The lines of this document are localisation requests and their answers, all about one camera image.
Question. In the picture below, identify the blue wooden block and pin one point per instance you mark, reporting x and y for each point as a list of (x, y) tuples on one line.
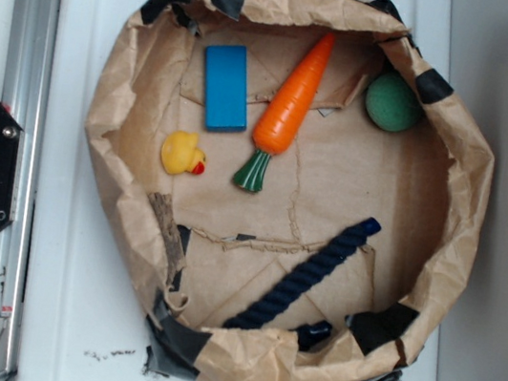
[(225, 88)]

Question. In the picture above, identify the brown paper bag bin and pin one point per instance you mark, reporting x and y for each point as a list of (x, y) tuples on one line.
[(361, 239)]

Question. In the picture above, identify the orange toy carrot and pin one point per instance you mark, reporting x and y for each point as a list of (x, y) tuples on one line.
[(281, 120)]

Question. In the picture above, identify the yellow rubber duck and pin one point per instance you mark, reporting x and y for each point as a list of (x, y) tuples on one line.
[(180, 153)]

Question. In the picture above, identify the green foam ball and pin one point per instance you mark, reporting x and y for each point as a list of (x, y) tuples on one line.
[(391, 104)]

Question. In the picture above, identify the aluminium extrusion rail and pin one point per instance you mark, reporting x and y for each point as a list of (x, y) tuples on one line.
[(26, 92)]

